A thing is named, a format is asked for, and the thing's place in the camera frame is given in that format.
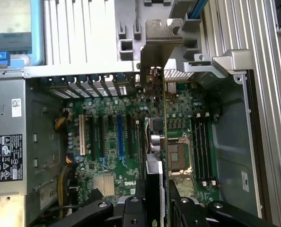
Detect white case sticker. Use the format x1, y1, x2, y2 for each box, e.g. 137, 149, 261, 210
240, 171, 250, 192

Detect metal socket cover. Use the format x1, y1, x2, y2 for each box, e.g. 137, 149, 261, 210
168, 169, 195, 190

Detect blue CPU tray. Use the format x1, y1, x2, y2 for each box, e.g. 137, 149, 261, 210
0, 0, 46, 66

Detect short black fan cable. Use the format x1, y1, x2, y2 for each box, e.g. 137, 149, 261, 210
211, 98, 224, 124

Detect silver power supply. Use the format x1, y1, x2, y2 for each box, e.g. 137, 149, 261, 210
0, 79, 28, 227

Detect thin wire locking lever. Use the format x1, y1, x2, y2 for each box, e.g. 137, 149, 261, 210
188, 124, 202, 140

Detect blue expansion slot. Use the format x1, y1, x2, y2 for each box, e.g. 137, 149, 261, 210
116, 114, 125, 162

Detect long black expansion slot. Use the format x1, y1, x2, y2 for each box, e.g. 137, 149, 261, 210
127, 114, 134, 158

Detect white expansion slot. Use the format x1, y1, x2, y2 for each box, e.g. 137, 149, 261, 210
78, 114, 87, 156

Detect CPU socket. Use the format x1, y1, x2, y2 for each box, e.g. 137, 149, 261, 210
167, 137, 193, 172

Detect silver chipset heatsink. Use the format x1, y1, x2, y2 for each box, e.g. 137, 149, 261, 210
92, 174, 115, 196

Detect CPU with silver lid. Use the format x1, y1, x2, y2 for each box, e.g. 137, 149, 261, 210
0, 0, 33, 34

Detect black RAM slot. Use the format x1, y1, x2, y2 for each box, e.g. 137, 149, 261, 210
202, 112, 215, 187
191, 113, 203, 188

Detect yellow black power cables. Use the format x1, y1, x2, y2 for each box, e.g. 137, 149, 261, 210
54, 111, 79, 215

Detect open PC case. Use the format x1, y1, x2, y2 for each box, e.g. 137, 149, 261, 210
0, 48, 269, 227

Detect green Dell motherboard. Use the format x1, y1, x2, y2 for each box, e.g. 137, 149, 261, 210
64, 80, 222, 210

